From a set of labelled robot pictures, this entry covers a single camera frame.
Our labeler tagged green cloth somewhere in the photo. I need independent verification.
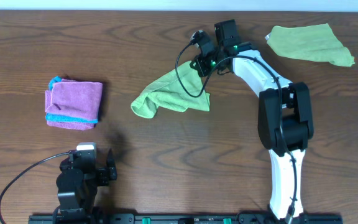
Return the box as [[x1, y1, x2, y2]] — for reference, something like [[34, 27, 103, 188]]
[[131, 61, 210, 119], [265, 24, 355, 67]]

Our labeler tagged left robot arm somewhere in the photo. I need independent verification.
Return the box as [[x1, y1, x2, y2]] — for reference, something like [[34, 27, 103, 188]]
[[52, 149, 117, 223]]

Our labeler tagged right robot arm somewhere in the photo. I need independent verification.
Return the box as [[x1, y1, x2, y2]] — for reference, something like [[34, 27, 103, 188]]
[[190, 20, 314, 223]]

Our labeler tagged folded purple cloth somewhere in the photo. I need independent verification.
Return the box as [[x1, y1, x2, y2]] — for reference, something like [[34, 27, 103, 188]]
[[44, 78, 104, 131]]

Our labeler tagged left black cable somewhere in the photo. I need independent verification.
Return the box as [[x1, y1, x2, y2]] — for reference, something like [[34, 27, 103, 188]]
[[0, 151, 74, 224]]

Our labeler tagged black cable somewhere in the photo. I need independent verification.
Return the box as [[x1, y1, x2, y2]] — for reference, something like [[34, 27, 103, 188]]
[[175, 42, 298, 222], [0, 151, 74, 224]]

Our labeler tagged right black cable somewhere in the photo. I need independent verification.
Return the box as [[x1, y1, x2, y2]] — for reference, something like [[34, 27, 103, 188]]
[[175, 42, 298, 222]]

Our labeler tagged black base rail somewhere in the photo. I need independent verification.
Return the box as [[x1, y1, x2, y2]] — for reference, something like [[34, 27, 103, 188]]
[[28, 213, 343, 224]]

